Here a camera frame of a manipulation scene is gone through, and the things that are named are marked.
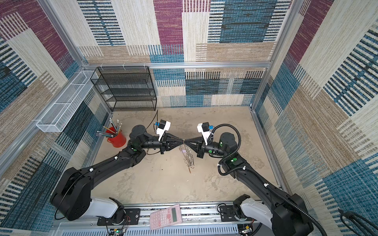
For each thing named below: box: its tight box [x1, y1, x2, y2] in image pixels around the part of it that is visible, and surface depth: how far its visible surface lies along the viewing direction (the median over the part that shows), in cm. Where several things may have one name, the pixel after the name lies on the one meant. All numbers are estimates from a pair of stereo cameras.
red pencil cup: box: [105, 126, 127, 148], surface depth 96 cm
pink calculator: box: [149, 204, 183, 231], surface depth 74 cm
